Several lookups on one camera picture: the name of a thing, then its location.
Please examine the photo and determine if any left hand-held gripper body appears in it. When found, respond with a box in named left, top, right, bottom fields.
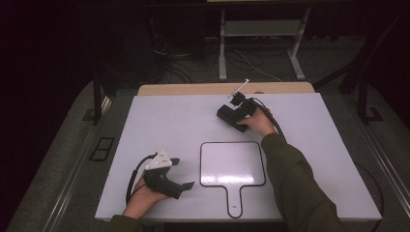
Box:
left=142, top=149, right=184, bottom=200

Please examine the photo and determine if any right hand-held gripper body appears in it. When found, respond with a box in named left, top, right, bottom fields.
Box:
left=227, top=78, right=259, bottom=123

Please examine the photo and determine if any white paddle whiteboard black rim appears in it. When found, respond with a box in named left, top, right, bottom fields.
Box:
left=199, top=140, right=267, bottom=219

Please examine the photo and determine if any person's right hand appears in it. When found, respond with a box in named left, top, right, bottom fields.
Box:
left=236, top=107, right=278, bottom=138

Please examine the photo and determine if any person's left hand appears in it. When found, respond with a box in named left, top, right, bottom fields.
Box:
left=122, top=175, right=169, bottom=220

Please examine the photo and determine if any light wooden table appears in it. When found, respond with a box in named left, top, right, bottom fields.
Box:
left=137, top=81, right=315, bottom=97

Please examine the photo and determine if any white metal stand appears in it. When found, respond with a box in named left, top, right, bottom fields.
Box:
left=218, top=8, right=312, bottom=82

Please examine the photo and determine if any black metal stand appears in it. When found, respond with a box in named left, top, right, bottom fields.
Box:
left=91, top=68, right=112, bottom=127
left=312, top=13, right=410, bottom=126

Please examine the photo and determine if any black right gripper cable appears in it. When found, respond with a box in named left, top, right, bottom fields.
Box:
left=250, top=97, right=288, bottom=145

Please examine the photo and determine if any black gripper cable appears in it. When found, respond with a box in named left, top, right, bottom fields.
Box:
left=250, top=97, right=288, bottom=145
left=125, top=153, right=159, bottom=205

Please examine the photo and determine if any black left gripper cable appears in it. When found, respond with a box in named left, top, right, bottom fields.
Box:
left=125, top=153, right=159, bottom=205

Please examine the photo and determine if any white floor cable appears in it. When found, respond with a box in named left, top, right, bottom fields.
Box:
left=231, top=47, right=284, bottom=83

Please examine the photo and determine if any black floor outlet frame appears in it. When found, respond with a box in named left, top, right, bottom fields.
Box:
left=89, top=136, right=116, bottom=162

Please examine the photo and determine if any black floor cables bundle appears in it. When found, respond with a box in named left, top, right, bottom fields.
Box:
left=150, top=32, right=226, bottom=84

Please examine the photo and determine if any metal floor rail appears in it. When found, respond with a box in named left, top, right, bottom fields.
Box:
left=42, top=96, right=113, bottom=232
left=347, top=96, right=410, bottom=211

